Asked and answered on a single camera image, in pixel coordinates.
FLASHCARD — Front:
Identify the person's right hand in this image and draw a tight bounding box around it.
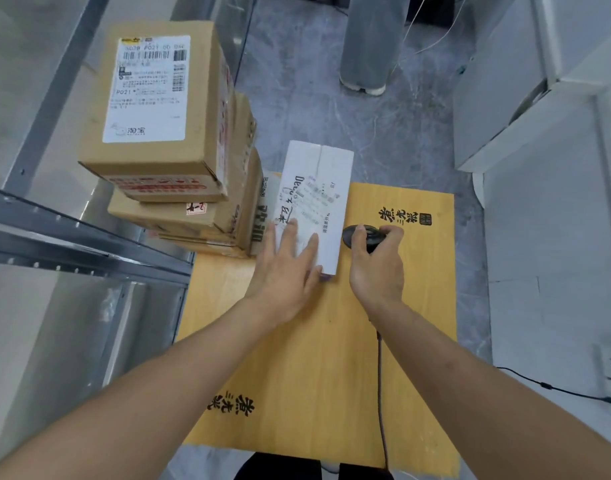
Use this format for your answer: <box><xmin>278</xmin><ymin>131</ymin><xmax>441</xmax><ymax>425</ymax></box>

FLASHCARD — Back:
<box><xmin>349</xmin><ymin>225</ymin><xmax>405</xmax><ymax>321</ymax></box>

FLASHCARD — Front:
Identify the person's left hand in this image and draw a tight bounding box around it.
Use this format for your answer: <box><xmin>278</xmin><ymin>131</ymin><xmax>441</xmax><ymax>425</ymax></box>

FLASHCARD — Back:
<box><xmin>245</xmin><ymin>218</ymin><xmax>324</xmax><ymax>326</ymax></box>

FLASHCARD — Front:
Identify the black barcode scanner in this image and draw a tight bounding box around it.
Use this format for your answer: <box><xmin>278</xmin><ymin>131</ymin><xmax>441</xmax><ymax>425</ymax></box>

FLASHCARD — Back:
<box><xmin>341</xmin><ymin>225</ymin><xmax>389</xmax><ymax>255</ymax></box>

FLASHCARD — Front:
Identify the white parcel box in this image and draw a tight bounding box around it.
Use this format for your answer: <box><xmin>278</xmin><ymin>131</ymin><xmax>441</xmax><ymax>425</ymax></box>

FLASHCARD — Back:
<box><xmin>275</xmin><ymin>140</ymin><xmax>355</xmax><ymax>283</ymax></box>

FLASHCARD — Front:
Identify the person's left forearm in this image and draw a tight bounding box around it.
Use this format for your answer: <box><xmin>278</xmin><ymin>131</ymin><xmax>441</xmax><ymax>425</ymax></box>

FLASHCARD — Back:
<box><xmin>0</xmin><ymin>299</ymin><xmax>287</xmax><ymax>480</ymax></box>

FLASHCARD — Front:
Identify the person's right forearm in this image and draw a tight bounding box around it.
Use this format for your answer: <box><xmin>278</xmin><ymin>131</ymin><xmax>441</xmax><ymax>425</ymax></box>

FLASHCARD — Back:
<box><xmin>369</xmin><ymin>304</ymin><xmax>611</xmax><ymax>480</ymax></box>

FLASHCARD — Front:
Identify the cardboard box with black print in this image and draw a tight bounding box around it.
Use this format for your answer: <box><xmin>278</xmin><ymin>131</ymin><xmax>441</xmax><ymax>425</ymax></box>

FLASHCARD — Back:
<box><xmin>251</xmin><ymin>171</ymin><xmax>283</xmax><ymax>257</ymax></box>

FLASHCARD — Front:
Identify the flat brown cardboard box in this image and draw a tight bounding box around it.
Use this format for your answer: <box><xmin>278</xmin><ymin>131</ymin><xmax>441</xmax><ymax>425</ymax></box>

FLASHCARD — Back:
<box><xmin>142</xmin><ymin>147</ymin><xmax>264</xmax><ymax>259</ymax></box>

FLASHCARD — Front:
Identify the cardboard box with red stamp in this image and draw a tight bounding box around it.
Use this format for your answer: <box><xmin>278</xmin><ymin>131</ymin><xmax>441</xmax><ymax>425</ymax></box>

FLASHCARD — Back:
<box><xmin>108</xmin><ymin>92</ymin><xmax>259</xmax><ymax>246</ymax></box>

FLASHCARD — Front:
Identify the cardboard box with white label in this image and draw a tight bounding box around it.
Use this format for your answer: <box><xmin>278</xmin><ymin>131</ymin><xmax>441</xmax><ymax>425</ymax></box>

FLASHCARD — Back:
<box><xmin>78</xmin><ymin>21</ymin><xmax>235</xmax><ymax>203</ymax></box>

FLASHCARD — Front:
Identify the white cabinet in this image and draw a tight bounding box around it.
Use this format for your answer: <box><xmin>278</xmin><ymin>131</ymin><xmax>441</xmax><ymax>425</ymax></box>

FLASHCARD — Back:
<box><xmin>452</xmin><ymin>0</ymin><xmax>611</xmax><ymax>173</ymax></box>

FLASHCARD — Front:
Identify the grey metal shelf rack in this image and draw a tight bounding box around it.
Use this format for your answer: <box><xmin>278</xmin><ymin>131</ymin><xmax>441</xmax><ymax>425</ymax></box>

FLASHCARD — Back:
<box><xmin>0</xmin><ymin>0</ymin><xmax>260</xmax><ymax>465</ymax></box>

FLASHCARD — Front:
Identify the black scanner cable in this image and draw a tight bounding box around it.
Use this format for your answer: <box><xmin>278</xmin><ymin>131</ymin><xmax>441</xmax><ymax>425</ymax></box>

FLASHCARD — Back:
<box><xmin>369</xmin><ymin>319</ymin><xmax>391</xmax><ymax>471</ymax></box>

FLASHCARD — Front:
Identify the thin white wire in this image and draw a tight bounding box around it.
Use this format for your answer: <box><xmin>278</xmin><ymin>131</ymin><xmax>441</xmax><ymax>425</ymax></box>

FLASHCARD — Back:
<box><xmin>389</xmin><ymin>0</ymin><xmax>470</xmax><ymax>78</ymax></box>

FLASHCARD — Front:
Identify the black power cable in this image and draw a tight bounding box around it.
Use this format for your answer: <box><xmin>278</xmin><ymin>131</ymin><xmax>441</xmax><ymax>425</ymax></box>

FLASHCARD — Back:
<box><xmin>494</xmin><ymin>366</ymin><xmax>611</xmax><ymax>406</ymax></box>

